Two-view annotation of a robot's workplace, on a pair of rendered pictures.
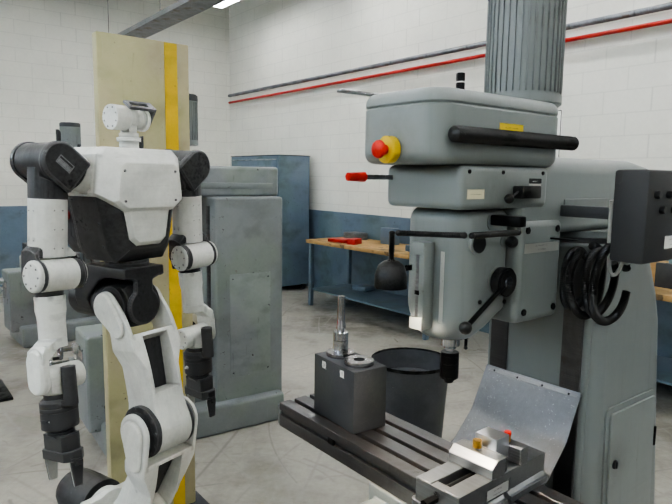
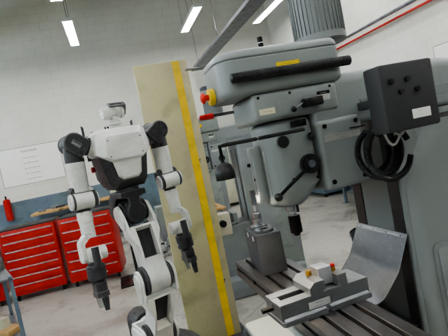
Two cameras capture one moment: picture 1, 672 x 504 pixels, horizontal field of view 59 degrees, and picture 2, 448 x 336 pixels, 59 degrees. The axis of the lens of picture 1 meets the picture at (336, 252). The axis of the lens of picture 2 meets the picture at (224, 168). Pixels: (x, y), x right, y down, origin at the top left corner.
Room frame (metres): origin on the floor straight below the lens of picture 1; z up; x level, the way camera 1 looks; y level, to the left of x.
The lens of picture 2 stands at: (-0.02, -0.69, 1.59)
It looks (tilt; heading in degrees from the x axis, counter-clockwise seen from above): 3 degrees down; 23
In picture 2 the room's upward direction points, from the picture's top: 11 degrees counter-clockwise
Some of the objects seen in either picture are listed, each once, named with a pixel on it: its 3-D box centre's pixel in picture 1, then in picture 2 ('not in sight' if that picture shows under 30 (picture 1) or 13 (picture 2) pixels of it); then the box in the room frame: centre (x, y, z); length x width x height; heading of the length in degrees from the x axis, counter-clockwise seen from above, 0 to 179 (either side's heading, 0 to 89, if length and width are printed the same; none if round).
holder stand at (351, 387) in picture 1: (348, 386); (265, 247); (1.76, -0.05, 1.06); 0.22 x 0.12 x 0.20; 33
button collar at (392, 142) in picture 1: (388, 149); (211, 97); (1.33, -0.11, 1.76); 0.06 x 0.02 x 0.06; 38
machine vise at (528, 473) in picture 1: (483, 469); (316, 289); (1.34, -0.36, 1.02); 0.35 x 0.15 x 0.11; 131
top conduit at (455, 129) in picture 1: (518, 139); (292, 69); (1.37, -0.41, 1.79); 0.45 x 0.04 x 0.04; 128
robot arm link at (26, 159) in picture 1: (44, 170); (71, 149); (1.47, 0.72, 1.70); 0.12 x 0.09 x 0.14; 56
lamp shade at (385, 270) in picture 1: (390, 273); (224, 171); (1.29, -0.12, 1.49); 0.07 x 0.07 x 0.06
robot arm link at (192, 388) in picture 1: (198, 376); (186, 249); (1.85, 0.44, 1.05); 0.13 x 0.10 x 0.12; 50
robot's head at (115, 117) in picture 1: (126, 122); (111, 115); (1.63, 0.57, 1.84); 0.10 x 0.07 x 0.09; 147
